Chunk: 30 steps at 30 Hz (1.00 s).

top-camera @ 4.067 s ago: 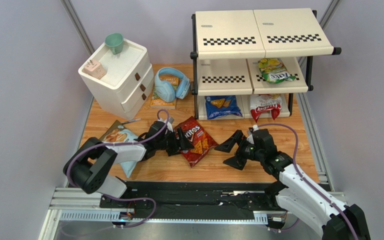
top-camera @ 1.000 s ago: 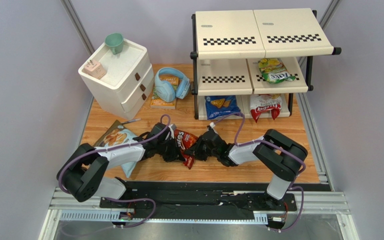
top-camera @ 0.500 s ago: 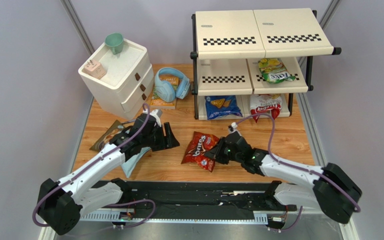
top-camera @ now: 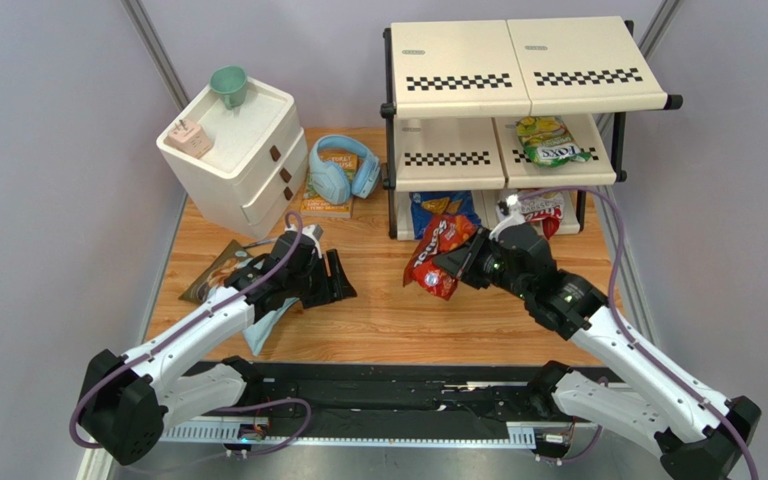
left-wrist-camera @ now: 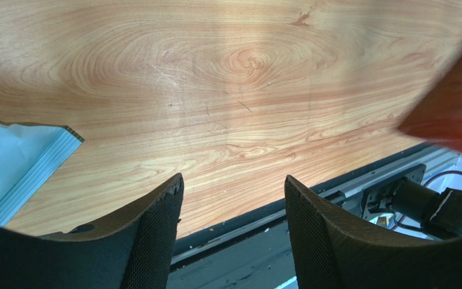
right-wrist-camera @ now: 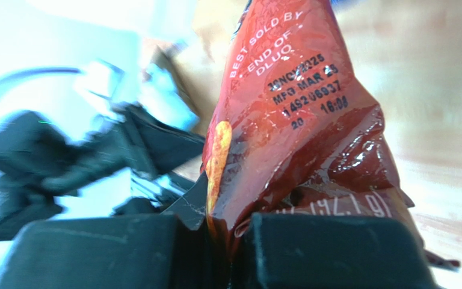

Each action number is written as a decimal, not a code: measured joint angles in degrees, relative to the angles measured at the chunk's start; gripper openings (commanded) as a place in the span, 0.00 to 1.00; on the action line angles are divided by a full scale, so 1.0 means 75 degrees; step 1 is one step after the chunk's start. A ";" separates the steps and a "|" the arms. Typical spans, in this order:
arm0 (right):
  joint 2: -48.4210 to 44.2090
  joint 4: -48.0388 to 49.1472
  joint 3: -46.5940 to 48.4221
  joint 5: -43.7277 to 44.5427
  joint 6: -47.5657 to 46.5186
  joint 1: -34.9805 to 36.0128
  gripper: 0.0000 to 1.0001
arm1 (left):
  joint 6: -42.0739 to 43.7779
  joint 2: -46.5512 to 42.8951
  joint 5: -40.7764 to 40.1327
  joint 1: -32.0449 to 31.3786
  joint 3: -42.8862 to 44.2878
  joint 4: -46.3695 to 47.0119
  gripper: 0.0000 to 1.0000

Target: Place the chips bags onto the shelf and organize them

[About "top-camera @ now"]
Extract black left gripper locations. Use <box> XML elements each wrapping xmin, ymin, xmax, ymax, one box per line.
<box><xmin>286</xmin><ymin>249</ymin><xmax>357</xmax><ymax>309</ymax></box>

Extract red Doritos chips bag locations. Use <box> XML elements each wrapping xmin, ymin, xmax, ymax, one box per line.
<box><xmin>402</xmin><ymin>214</ymin><xmax>478</xmax><ymax>300</ymax></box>

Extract blue Doritos chips bag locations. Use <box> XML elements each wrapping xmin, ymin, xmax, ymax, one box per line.
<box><xmin>409</xmin><ymin>191</ymin><xmax>481</xmax><ymax>240</ymax></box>

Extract light blue snack bag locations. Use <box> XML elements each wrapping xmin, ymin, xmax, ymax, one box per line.
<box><xmin>243</xmin><ymin>298</ymin><xmax>299</xmax><ymax>357</ymax></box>

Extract white red Chuba chips bag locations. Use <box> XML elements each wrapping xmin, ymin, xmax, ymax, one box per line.
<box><xmin>496</xmin><ymin>189</ymin><xmax>565</xmax><ymax>240</ymax></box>

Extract green Foxs snack bag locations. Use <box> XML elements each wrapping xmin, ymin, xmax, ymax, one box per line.
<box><xmin>516</xmin><ymin>116</ymin><xmax>593</xmax><ymax>168</ymax></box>

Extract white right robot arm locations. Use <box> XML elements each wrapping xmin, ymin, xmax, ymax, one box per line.
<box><xmin>433</xmin><ymin>224</ymin><xmax>761</xmax><ymax>479</ymax></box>

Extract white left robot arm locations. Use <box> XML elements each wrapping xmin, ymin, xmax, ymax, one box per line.
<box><xmin>69</xmin><ymin>224</ymin><xmax>357</xmax><ymax>466</ymax></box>

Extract cream three-tier shelf rack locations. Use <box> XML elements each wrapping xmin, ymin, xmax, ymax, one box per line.
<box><xmin>380</xmin><ymin>16</ymin><xmax>683</xmax><ymax>241</ymax></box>

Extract purple pen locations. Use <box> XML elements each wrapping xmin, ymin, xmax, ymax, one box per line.
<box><xmin>242</xmin><ymin>237</ymin><xmax>277</xmax><ymax>249</ymax></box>

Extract orange green book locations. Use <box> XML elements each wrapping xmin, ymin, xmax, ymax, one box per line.
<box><xmin>300</xmin><ymin>149</ymin><xmax>359</xmax><ymax>219</ymax></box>

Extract light blue headphones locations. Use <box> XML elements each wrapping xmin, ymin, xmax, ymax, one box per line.
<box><xmin>309</xmin><ymin>135</ymin><xmax>381</xmax><ymax>205</ymax></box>

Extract brown snack bag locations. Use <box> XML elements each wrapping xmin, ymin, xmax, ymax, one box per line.
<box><xmin>178</xmin><ymin>240</ymin><xmax>252</xmax><ymax>304</ymax></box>

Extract white three-drawer cabinet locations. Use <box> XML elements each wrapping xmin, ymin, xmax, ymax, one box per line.
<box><xmin>156</xmin><ymin>79</ymin><xmax>308</xmax><ymax>240</ymax></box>

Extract pink power adapter cube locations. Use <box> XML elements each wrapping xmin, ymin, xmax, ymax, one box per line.
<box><xmin>164</xmin><ymin>119</ymin><xmax>213</xmax><ymax>159</ymax></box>

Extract green plastic cup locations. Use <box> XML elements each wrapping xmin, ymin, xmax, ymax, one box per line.
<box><xmin>209</xmin><ymin>65</ymin><xmax>248</xmax><ymax>110</ymax></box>

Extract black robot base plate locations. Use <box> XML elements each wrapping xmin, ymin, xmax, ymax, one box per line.
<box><xmin>157</xmin><ymin>359</ymin><xmax>625</xmax><ymax>442</ymax></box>

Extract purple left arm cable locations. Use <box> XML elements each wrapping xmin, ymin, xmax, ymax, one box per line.
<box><xmin>68</xmin><ymin>211</ymin><xmax>312</xmax><ymax>458</ymax></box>

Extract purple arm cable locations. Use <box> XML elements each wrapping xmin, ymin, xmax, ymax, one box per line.
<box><xmin>68</xmin><ymin>211</ymin><xmax>312</xmax><ymax>458</ymax></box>
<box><xmin>500</xmin><ymin>186</ymin><xmax>761</xmax><ymax>480</ymax></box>

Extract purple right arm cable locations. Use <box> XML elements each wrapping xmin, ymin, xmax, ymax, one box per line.
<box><xmin>500</xmin><ymin>186</ymin><xmax>761</xmax><ymax>480</ymax></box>

